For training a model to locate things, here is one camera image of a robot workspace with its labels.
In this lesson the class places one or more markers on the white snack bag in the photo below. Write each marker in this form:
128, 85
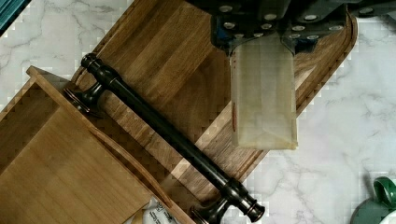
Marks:
151, 213

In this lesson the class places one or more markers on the open wooden drawer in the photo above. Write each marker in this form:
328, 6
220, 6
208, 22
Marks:
58, 168

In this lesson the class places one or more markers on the dark bronze drawer handle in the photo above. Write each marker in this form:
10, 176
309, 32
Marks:
232, 192

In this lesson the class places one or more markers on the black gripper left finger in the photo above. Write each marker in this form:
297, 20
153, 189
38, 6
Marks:
235, 22

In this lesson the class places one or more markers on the green ceramic mug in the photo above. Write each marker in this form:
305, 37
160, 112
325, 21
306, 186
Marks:
382, 209

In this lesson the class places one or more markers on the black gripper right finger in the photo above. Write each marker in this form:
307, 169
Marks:
309, 20

